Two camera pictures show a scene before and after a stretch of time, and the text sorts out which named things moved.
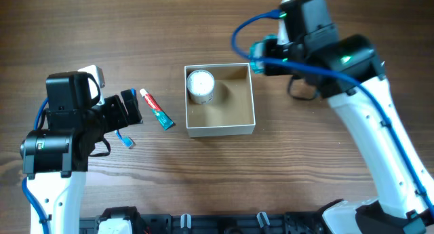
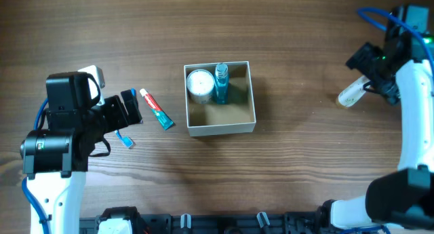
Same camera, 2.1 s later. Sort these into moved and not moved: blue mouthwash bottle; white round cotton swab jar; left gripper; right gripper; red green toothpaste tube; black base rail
Moved: blue mouthwash bottle; right gripper
Not moved: white round cotton swab jar; left gripper; red green toothpaste tube; black base rail
